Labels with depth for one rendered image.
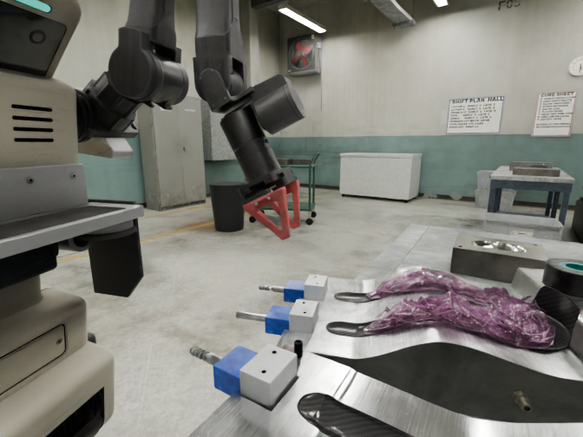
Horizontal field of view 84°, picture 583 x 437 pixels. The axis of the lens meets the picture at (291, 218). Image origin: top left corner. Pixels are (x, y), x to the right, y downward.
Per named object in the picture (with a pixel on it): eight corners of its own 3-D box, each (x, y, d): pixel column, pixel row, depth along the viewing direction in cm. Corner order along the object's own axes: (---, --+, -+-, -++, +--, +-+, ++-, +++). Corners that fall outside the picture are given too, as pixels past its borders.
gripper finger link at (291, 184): (317, 217, 57) (293, 168, 56) (308, 227, 50) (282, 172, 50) (283, 231, 59) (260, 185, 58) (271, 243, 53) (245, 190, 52)
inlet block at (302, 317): (231, 337, 52) (230, 306, 51) (243, 321, 57) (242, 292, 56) (311, 349, 49) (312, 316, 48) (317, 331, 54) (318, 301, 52)
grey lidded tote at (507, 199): (472, 207, 591) (474, 189, 583) (476, 204, 623) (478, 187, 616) (511, 211, 554) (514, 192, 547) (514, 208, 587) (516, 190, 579)
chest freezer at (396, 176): (419, 198, 696) (422, 153, 675) (409, 203, 634) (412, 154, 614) (353, 192, 781) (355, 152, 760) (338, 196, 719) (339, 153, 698)
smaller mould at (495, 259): (449, 272, 86) (452, 247, 84) (455, 256, 98) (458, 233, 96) (545, 290, 75) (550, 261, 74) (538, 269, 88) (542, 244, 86)
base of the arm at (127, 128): (110, 101, 63) (51, 93, 52) (135, 73, 61) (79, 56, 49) (136, 138, 64) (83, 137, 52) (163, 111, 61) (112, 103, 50)
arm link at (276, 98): (222, 86, 55) (194, 76, 47) (279, 48, 52) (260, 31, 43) (252, 150, 56) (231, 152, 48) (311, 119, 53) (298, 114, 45)
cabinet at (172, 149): (147, 209, 581) (134, 93, 538) (192, 200, 661) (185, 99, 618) (162, 211, 555) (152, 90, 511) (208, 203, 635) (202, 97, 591)
